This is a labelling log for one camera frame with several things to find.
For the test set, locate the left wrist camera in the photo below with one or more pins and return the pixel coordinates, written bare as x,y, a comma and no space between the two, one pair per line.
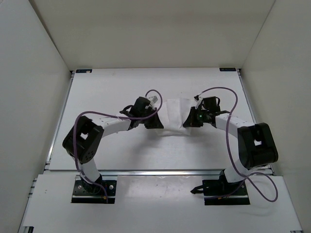
126,111

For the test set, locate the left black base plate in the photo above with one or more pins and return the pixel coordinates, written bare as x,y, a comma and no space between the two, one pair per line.
85,193

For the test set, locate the aluminium front rail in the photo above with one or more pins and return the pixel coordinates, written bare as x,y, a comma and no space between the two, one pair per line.
266,170

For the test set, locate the left blue corner label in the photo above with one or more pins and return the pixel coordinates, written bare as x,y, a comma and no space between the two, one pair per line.
83,71

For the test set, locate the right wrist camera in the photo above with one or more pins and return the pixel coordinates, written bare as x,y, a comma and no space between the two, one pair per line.
221,112

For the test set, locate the white skirt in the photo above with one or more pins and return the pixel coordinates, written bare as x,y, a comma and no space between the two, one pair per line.
172,115

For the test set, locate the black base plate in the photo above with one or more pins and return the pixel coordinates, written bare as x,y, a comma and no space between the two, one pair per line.
85,193
221,192

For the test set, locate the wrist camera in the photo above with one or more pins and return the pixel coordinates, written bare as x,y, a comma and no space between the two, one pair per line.
221,112
126,111

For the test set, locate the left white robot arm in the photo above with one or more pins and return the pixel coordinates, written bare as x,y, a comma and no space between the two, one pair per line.
83,140

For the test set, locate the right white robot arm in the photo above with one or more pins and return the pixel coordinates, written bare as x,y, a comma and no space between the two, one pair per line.
256,146

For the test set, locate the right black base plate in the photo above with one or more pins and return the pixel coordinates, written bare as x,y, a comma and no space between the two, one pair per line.
221,192

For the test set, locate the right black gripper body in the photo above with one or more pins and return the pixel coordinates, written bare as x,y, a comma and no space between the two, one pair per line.
198,117

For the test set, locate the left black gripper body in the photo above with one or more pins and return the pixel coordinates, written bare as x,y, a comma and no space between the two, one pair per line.
150,122

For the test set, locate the blue corner label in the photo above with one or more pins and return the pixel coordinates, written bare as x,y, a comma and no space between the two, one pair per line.
227,69
83,71

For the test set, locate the right blue corner label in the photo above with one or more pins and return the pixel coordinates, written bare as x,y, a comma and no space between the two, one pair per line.
227,69

